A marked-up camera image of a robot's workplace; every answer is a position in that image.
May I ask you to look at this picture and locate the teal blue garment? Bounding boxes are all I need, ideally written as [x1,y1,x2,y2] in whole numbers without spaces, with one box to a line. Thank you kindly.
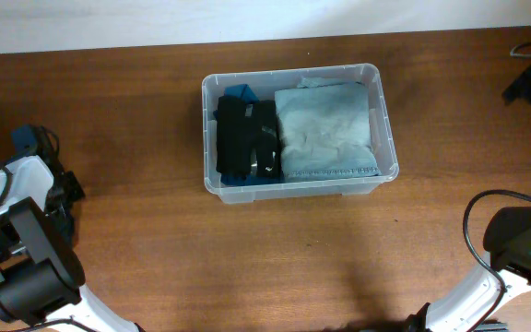
[212,83,281,187]

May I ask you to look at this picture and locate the clear plastic storage bin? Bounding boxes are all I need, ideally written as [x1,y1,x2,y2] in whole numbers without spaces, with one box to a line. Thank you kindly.
[201,63,399,204]

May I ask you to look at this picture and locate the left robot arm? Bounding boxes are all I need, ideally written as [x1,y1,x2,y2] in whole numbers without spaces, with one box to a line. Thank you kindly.
[0,124,142,332]

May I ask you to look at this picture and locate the light blue jeans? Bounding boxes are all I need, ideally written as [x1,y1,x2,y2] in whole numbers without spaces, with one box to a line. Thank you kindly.
[275,77,378,175]

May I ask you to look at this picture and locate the dark navy garment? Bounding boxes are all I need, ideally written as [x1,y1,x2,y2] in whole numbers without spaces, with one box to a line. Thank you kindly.
[55,205,76,246]

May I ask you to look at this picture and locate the dark blue jeans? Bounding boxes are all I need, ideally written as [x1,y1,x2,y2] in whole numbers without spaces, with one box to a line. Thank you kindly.
[284,165,381,183]

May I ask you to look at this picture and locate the black garment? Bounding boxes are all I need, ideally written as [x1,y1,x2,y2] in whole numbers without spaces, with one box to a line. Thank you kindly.
[215,94,281,181]

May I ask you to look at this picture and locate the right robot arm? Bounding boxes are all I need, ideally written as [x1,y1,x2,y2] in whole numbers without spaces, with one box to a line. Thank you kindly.
[402,189,531,332]

